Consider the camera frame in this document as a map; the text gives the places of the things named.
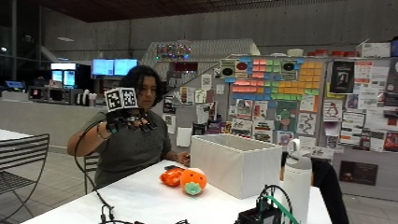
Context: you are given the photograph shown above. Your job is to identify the the person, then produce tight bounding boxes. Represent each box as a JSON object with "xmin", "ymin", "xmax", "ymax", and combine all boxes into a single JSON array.
[{"xmin": 67, "ymin": 64, "xmax": 192, "ymax": 189}]

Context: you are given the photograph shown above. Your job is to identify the white marker cube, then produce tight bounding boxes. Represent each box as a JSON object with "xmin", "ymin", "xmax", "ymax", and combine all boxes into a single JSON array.
[{"xmin": 104, "ymin": 87, "xmax": 142, "ymax": 113}]

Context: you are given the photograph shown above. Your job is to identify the white jugs on counter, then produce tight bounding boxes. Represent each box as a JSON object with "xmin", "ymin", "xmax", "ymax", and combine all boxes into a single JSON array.
[{"xmin": 76, "ymin": 89, "xmax": 100, "ymax": 107}]

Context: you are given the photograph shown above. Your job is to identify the black chair behind person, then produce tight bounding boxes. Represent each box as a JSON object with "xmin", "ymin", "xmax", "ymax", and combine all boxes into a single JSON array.
[{"xmin": 84, "ymin": 151, "xmax": 102, "ymax": 196}]

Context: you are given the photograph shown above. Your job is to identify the small orange plush toy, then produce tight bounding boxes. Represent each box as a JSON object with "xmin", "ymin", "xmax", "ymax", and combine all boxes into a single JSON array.
[{"xmin": 159, "ymin": 164, "xmax": 187, "ymax": 188}]

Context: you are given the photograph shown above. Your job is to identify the orange plush toy green snout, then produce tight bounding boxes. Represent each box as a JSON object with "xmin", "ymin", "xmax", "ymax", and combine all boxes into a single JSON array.
[{"xmin": 179, "ymin": 167, "xmax": 210, "ymax": 197}]

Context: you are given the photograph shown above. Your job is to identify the grey microwave oven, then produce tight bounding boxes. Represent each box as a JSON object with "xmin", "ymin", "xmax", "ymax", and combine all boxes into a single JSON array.
[{"xmin": 29, "ymin": 86, "xmax": 72, "ymax": 105}]

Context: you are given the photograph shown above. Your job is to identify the lit display fridge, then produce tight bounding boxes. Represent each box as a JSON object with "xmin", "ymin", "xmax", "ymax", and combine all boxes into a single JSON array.
[{"xmin": 50, "ymin": 63, "xmax": 79, "ymax": 89}]

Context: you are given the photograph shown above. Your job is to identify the grey service counter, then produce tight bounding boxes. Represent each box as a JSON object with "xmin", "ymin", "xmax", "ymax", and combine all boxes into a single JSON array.
[{"xmin": 0, "ymin": 98, "xmax": 107, "ymax": 148}]

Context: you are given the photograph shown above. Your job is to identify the white fabric storage box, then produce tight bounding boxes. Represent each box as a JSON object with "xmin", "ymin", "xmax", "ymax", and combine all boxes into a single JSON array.
[{"xmin": 190, "ymin": 133, "xmax": 293, "ymax": 201}]

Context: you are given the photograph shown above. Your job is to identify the black slatted metal chair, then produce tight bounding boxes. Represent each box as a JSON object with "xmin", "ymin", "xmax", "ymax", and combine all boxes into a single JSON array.
[{"xmin": 0, "ymin": 133, "xmax": 51, "ymax": 224}]

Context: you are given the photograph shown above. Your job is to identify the small blue screen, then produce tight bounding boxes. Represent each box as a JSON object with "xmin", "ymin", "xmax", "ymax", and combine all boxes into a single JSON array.
[{"xmin": 5, "ymin": 80, "xmax": 27, "ymax": 90}]

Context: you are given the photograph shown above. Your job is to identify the patch of coloured sticky notes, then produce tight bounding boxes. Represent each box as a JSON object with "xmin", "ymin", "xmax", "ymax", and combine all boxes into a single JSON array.
[{"xmin": 224, "ymin": 57, "xmax": 325, "ymax": 102}]

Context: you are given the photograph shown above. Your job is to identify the black electronic device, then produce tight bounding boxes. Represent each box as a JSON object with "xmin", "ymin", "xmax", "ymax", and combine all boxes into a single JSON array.
[{"xmin": 234, "ymin": 204, "xmax": 284, "ymax": 224}]

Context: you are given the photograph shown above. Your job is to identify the white water bottle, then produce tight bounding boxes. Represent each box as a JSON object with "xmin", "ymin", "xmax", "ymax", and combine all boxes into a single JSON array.
[{"xmin": 281, "ymin": 138, "xmax": 313, "ymax": 224}]

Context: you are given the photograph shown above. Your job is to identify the white round container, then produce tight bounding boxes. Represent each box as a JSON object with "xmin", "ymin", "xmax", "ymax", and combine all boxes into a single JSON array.
[{"xmin": 287, "ymin": 48, "xmax": 305, "ymax": 58}]

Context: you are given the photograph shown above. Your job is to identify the black jacket on chair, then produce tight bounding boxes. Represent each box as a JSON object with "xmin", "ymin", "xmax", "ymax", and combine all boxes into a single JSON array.
[{"xmin": 280, "ymin": 150, "xmax": 351, "ymax": 224}]

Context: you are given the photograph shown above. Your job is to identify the black portrait poster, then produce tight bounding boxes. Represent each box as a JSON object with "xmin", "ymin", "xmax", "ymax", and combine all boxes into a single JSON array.
[{"xmin": 329, "ymin": 60, "xmax": 356, "ymax": 95}]

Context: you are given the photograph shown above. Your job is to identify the row of red containers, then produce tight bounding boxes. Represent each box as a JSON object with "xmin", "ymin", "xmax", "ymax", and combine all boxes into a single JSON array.
[{"xmin": 307, "ymin": 49, "xmax": 361, "ymax": 58}]

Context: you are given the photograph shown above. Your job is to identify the grey notice board with posters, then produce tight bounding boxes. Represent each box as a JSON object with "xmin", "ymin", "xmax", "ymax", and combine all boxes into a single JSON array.
[{"xmin": 158, "ymin": 55, "xmax": 398, "ymax": 154}]

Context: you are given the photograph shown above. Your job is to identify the white cardboard box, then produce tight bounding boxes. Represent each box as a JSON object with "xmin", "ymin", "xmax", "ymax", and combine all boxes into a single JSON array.
[{"xmin": 356, "ymin": 41, "xmax": 392, "ymax": 59}]

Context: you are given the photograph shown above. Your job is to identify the wrist bracelet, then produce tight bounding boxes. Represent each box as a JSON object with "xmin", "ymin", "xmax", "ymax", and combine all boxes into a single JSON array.
[{"xmin": 96, "ymin": 124, "xmax": 110, "ymax": 142}]

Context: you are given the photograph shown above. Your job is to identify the blue wall monitor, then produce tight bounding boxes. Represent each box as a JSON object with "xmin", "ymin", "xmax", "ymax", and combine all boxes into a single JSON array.
[
  {"xmin": 114, "ymin": 58, "xmax": 140, "ymax": 77},
  {"xmin": 91, "ymin": 59, "xmax": 116, "ymax": 77}
]

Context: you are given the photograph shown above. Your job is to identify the black glove cable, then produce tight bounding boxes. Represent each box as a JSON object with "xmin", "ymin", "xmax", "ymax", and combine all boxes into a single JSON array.
[{"xmin": 72, "ymin": 119, "xmax": 119, "ymax": 224}]

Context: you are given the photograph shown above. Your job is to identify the coloured string lights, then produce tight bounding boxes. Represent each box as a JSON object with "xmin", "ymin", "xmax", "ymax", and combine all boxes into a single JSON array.
[{"xmin": 155, "ymin": 43, "xmax": 194, "ymax": 62}]

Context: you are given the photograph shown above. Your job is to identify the black looped cable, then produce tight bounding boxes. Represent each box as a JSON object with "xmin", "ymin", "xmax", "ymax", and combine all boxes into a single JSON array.
[{"xmin": 256, "ymin": 184, "xmax": 295, "ymax": 217}]

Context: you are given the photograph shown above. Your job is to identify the green cable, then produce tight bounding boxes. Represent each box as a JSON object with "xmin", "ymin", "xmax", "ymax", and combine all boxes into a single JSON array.
[{"xmin": 263, "ymin": 194, "xmax": 301, "ymax": 224}]

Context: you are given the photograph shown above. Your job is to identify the dark sign on wall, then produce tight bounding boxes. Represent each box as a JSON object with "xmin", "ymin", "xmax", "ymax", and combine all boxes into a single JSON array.
[{"xmin": 339, "ymin": 160, "xmax": 380, "ymax": 187}]

